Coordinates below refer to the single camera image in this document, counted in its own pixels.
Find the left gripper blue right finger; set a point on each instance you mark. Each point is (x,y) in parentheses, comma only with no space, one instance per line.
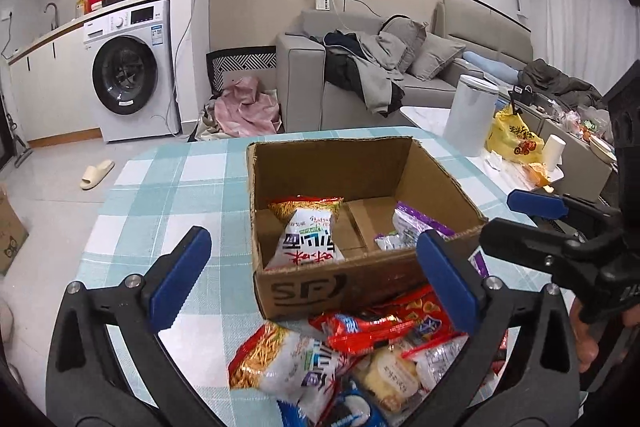
(540,381)

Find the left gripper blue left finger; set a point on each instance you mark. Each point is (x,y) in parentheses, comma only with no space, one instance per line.
(107,365)

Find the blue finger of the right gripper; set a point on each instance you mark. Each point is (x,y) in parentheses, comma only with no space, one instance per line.
(574,211)
(533,248)

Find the blue oreo cookie pack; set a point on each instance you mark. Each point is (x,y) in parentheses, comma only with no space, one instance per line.
(350,407)

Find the white red noodle snack bag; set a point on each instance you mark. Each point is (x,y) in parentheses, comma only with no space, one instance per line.
(307,237)

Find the right hand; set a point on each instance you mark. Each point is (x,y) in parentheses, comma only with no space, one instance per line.
(586,346)

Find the white paper cup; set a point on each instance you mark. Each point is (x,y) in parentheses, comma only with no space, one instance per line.
(552,152)

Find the yellow plastic bag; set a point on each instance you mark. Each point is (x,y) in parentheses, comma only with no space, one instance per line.
(510,138)

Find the white cylindrical bin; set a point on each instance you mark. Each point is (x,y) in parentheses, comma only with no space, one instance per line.
(470,115)

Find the red crisp cone snack bag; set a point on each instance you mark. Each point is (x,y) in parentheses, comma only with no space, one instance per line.
(421,307)

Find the dark clothes on sofa end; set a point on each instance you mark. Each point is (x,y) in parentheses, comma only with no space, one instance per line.
(568,91)

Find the purple white snack packet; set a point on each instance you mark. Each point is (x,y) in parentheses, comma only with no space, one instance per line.
(409,224)

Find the beige bread packet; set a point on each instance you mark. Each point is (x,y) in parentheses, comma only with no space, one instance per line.
(392,380)

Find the cardboard box on floor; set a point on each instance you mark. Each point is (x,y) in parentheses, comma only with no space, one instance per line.
(12,233)

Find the small red cookie pack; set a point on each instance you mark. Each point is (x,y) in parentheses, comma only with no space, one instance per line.
(356,336)

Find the grey sofa cushion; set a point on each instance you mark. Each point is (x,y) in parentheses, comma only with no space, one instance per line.
(434,56)

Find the orange white fries snack bag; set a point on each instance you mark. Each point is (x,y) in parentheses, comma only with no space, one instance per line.
(296,369)

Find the brown SF cardboard box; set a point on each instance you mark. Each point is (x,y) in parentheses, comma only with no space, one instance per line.
(370,176)

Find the beige slipper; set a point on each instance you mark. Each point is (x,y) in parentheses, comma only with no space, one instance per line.
(95,174)

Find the grey clothes pile on sofa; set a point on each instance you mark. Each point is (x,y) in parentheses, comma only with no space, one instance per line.
(367,65)

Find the teal plaid tablecloth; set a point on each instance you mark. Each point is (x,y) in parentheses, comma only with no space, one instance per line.
(157,198)

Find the pink cloth pile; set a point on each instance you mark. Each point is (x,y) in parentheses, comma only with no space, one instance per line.
(244,110)

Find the white washing machine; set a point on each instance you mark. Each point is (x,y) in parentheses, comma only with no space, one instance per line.
(131,72)

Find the black patterned laundry basket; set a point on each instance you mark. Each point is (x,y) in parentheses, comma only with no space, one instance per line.
(227,65)

